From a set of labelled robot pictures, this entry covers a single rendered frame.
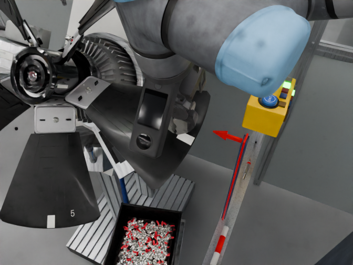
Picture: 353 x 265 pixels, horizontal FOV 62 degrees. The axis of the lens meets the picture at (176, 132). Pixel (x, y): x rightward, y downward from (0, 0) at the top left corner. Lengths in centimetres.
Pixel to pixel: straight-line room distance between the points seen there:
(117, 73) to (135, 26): 47
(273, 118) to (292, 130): 72
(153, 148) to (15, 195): 44
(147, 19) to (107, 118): 35
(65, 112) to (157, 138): 36
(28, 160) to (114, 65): 30
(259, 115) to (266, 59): 58
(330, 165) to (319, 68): 57
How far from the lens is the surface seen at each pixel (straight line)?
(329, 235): 192
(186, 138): 57
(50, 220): 79
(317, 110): 142
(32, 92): 69
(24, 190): 77
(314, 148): 159
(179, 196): 174
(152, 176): 56
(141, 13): 29
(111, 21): 92
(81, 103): 66
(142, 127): 42
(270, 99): 81
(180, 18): 27
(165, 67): 36
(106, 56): 78
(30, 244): 189
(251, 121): 83
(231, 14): 25
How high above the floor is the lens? 161
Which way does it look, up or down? 50 degrees down
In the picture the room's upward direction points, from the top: straight up
